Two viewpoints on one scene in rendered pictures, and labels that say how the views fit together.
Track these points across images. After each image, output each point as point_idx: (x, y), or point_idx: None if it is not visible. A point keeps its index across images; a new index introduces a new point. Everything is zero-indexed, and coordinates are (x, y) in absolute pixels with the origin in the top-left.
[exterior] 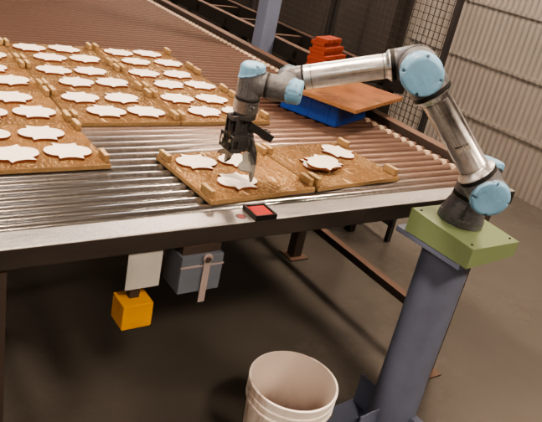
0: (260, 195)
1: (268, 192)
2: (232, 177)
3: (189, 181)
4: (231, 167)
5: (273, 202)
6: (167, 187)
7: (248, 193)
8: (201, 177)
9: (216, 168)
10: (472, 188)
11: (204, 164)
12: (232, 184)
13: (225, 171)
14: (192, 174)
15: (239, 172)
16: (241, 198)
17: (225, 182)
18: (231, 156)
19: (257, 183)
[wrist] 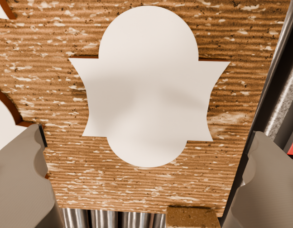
0: (266, 74)
1: (271, 17)
2: (124, 110)
3: (110, 208)
4: (6, 32)
5: None
6: (110, 224)
7: (237, 113)
8: (94, 178)
9: (23, 101)
10: None
11: (8, 138)
12: (174, 141)
13: (44, 80)
14: (71, 187)
15: (50, 23)
16: (244, 145)
17: (151, 150)
18: (35, 135)
19: (180, 12)
